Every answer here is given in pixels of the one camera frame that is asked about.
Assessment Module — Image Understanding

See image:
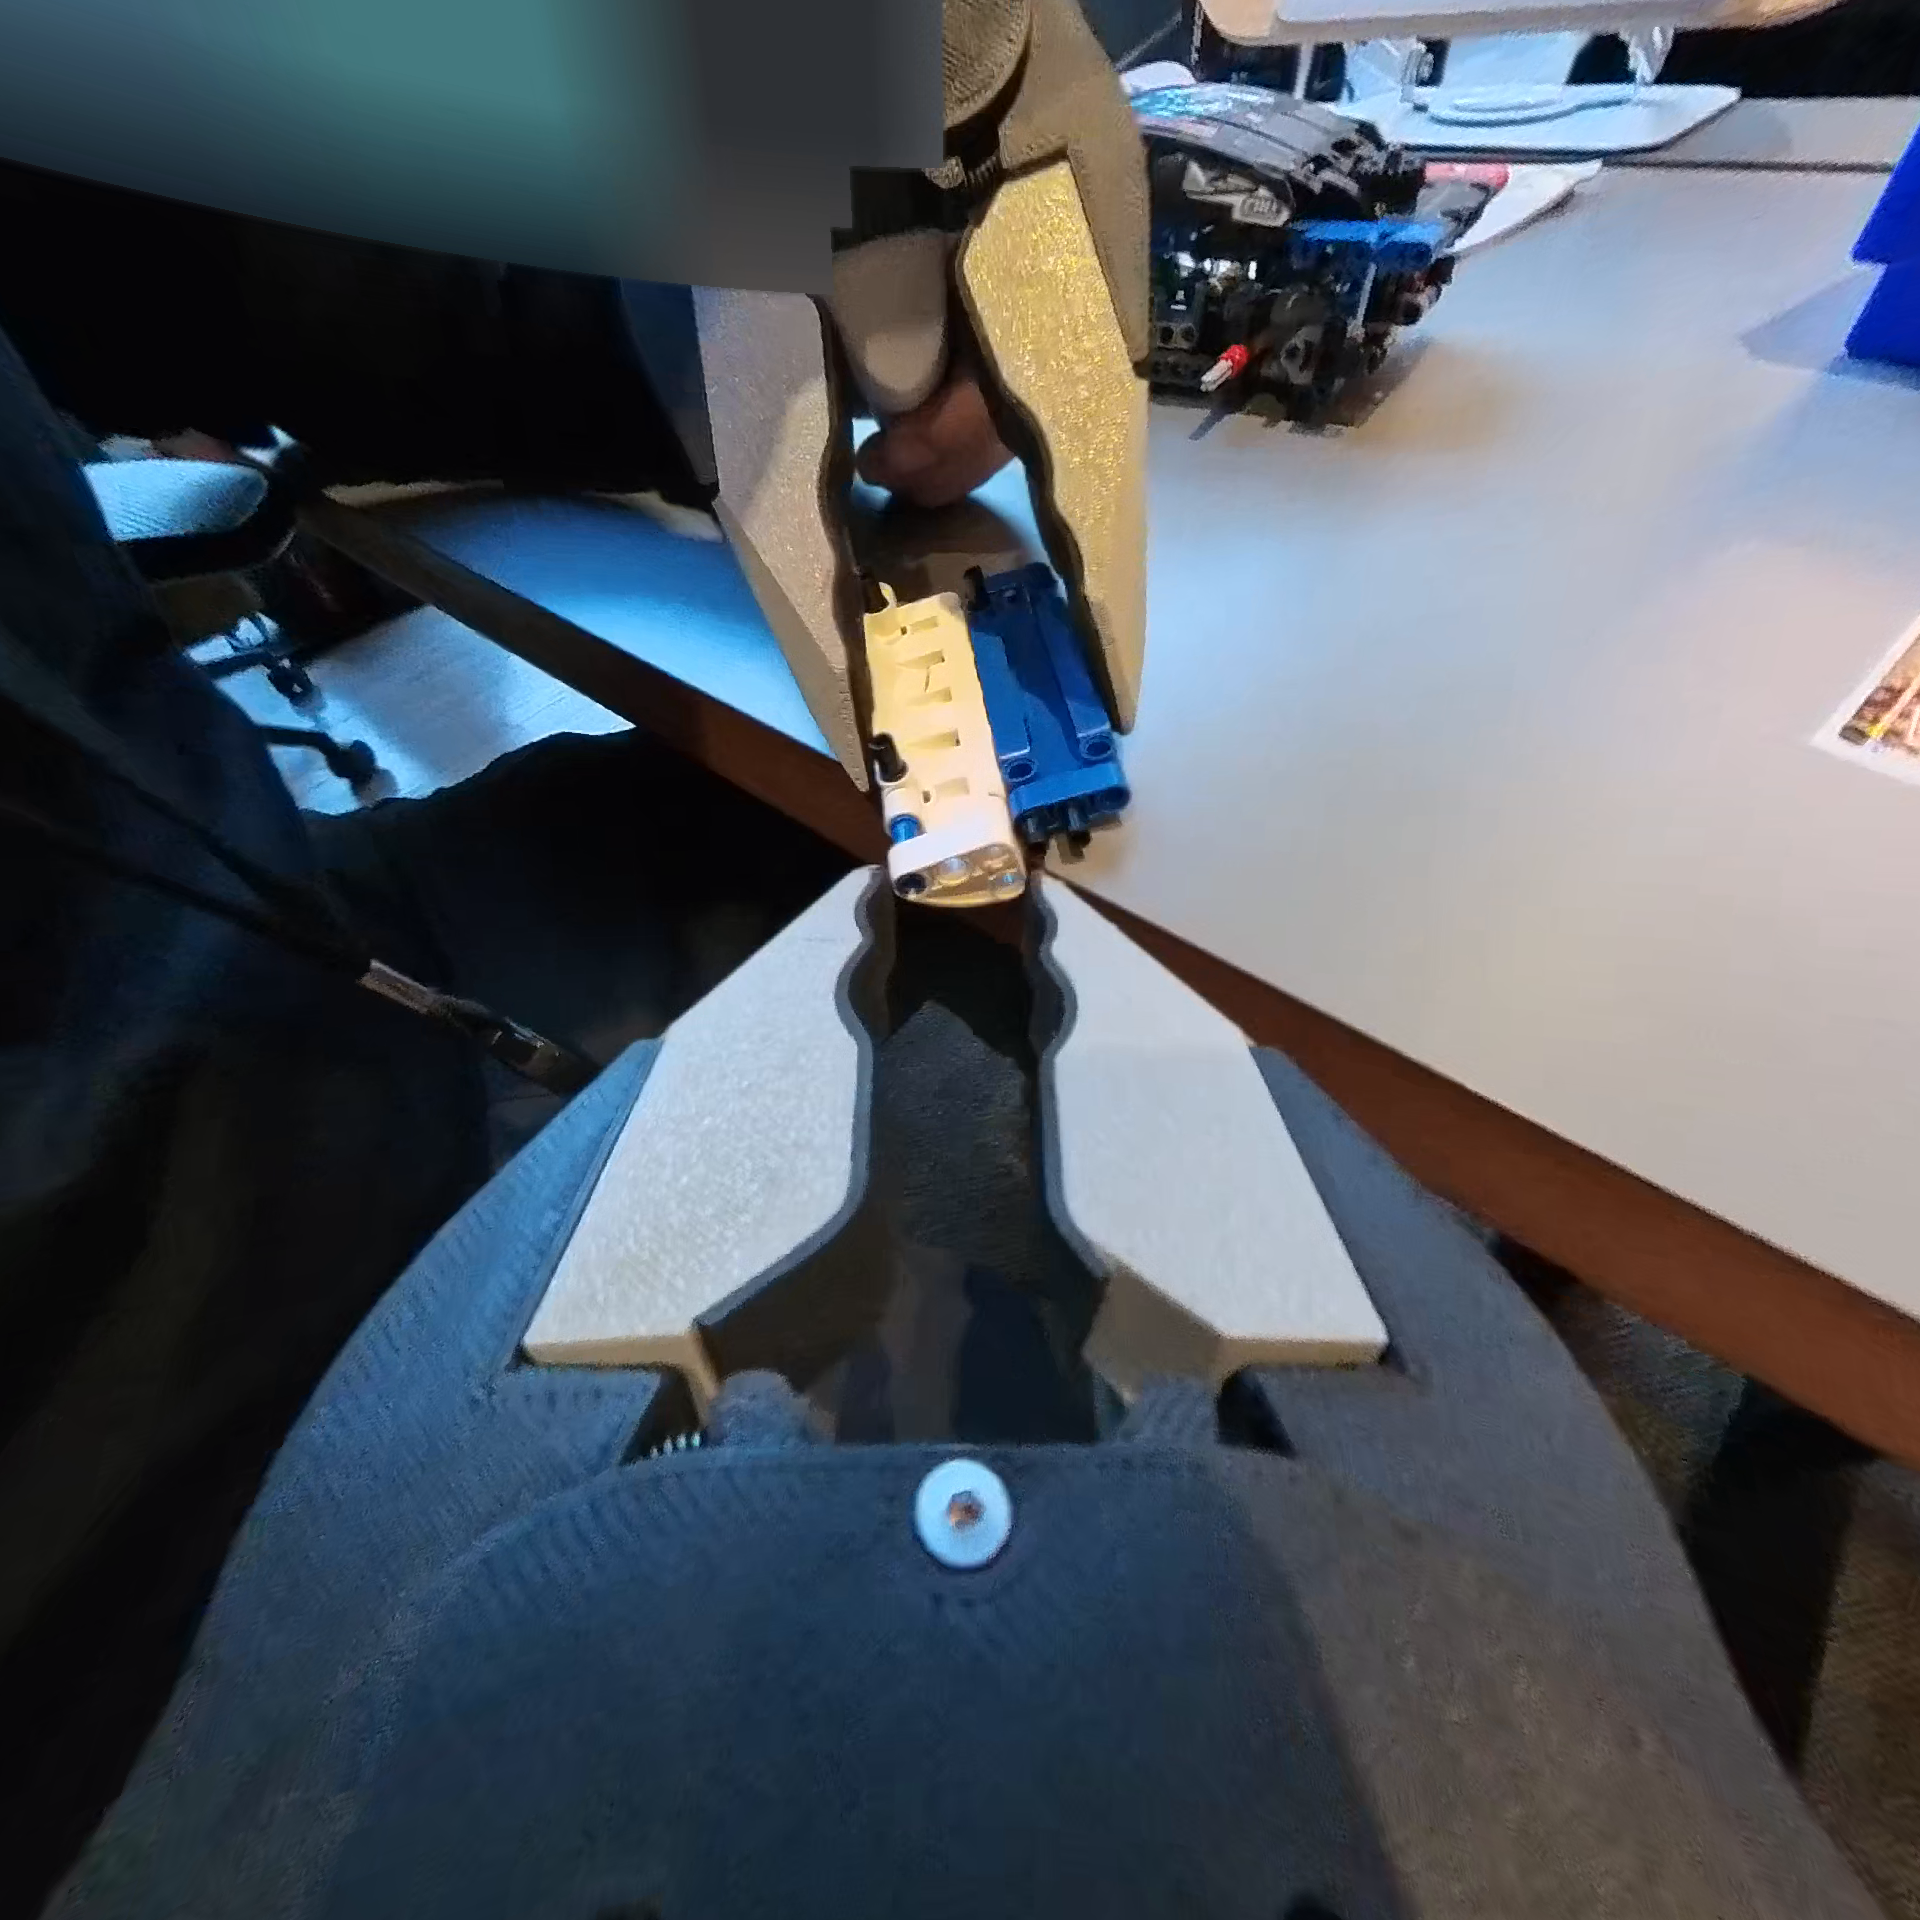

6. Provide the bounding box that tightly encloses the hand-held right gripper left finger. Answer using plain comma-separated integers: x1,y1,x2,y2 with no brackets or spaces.
522,867,893,1390

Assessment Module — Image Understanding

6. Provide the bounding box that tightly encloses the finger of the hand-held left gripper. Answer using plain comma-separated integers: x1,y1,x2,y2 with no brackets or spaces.
698,287,876,793
959,158,1151,737

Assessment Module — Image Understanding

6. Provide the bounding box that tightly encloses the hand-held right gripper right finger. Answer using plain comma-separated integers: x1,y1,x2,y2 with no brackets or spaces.
1026,874,1389,1370

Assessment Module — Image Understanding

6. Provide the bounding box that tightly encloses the blue and white brick panel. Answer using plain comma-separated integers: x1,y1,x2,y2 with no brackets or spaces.
860,563,1135,912

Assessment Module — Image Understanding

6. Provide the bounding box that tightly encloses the person's left hand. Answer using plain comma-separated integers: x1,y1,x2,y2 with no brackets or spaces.
854,376,1021,513

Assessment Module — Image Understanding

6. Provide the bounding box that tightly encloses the toy brick car chassis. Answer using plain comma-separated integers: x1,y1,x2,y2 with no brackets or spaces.
1128,82,1469,419

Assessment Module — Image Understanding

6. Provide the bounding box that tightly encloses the person's dark clothing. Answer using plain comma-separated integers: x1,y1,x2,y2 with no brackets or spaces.
0,164,902,1920

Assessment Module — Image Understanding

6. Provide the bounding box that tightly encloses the black office chair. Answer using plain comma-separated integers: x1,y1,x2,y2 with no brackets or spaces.
80,432,380,785

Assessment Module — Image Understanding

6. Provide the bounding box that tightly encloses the holographic sticker sheet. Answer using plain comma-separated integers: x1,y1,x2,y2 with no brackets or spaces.
1813,620,1920,785

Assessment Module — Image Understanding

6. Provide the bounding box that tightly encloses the blue plastic bin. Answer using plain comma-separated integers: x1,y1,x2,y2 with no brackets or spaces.
1843,123,1920,374

